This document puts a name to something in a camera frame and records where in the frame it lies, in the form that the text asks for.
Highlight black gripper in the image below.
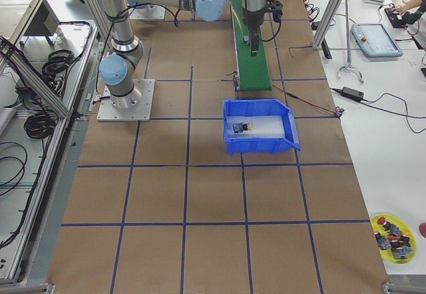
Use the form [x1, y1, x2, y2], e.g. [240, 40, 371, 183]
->
[243, 9, 265, 57]

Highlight yellow push button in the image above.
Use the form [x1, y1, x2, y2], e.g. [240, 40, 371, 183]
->
[232, 122, 253, 134]

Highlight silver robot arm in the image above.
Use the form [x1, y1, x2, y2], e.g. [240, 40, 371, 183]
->
[128, 0, 149, 9]
[99, 0, 267, 111]

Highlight pile of spare buttons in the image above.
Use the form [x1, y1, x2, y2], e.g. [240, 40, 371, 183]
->
[372, 216, 415, 263]

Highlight person hand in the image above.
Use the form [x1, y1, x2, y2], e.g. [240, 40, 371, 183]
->
[397, 0, 418, 15]

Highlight green conveyor belt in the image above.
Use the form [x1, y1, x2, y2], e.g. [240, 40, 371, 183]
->
[230, 0, 272, 92]

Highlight blue bin right side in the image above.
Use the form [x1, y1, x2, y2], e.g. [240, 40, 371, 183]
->
[223, 99, 301, 155]

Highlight silver reacher grabber tool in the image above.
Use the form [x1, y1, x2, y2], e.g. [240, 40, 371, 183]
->
[337, 0, 364, 84]

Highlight teach pendant tablet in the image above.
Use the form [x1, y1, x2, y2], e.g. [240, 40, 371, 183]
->
[351, 23, 403, 58]

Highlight brown paper table cover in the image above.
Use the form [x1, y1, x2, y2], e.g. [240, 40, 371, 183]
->
[46, 0, 390, 285]

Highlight yellow plate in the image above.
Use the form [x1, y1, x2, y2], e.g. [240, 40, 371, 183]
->
[370, 214, 417, 264]

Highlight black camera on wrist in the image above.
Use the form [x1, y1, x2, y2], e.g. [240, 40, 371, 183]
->
[266, 0, 284, 23]

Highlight aluminium frame post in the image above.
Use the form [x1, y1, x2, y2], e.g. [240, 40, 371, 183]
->
[312, 0, 341, 50]

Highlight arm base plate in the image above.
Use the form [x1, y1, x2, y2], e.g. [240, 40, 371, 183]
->
[130, 5, 165, 21]
[97, 79, 155, 122]

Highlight coiled black cables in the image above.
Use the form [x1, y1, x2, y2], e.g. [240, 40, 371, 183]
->
[23, 110, 55, 140]

